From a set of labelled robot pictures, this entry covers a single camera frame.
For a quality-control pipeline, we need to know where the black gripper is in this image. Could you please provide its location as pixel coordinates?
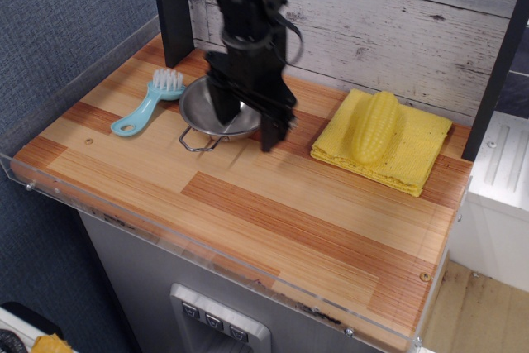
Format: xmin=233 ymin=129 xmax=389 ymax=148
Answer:
xmin=206 ymin=28 xmax=298 ymax=152

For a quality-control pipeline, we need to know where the metal bowl with wire handles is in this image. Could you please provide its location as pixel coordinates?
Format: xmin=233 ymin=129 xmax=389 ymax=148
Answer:
xmin=179 ymin=76 xmax=260 ymax=153

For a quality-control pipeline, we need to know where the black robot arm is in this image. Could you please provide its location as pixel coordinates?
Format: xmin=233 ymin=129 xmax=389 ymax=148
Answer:
xmin=205 ymin=0 xmax=299 ymax=152

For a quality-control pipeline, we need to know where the light blue scrub brush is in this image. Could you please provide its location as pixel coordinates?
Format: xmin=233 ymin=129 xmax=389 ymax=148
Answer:
xmin=111 ymin=69 xmax=185 ymax=137

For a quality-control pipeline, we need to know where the yellow plastic corn cob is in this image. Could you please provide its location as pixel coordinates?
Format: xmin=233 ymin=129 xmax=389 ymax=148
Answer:
xmin=351 ymin=92 xmax=399 ymax=165

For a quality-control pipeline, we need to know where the yellow folded cloth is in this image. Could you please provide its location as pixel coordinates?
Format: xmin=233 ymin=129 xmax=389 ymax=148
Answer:
xmin=310 ymin=89 xmax=452 ymax=197

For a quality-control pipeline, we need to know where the grey toy fridge cabinet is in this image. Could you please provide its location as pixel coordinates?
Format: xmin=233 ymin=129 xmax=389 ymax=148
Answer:
xmin=80 ymin=213 xmax=375 ymax=352

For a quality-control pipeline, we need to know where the silver dispenser button panel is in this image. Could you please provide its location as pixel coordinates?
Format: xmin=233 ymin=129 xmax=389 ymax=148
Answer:
xmin=170 ymin=283 xmax=272 ymax=352

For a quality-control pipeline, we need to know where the clear acrylic table guard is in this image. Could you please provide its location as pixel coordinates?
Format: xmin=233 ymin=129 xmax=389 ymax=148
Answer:
xmin=9 ymin=39 xmax=470 ymax=352

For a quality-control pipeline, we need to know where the white toy sink counter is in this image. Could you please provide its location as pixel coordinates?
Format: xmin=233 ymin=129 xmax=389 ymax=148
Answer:
xmin=447 ymin=112 xmax=528 ymax=291

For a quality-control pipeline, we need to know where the yellow black object bottom left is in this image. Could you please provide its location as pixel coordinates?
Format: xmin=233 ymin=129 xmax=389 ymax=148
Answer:
xmin=31 ymin=334 xmax=74 ymax=353

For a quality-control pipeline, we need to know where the black left shelf post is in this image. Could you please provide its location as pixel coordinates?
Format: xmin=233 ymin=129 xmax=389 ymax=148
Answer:
xmin=156 ymin=0 xmax=195 ymax=67

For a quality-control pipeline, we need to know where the black shelf post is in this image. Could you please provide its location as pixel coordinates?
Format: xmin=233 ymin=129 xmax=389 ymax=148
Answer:
xmin=156 ymin=0 xmax=195 ymax=67
xmin=460 ymin=0 xmax=529 ymax=162

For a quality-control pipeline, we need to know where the black right shelf post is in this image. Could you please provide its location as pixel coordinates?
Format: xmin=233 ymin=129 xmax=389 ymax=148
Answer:
xmin=460 ymin=0 xmax=529 ymax=162

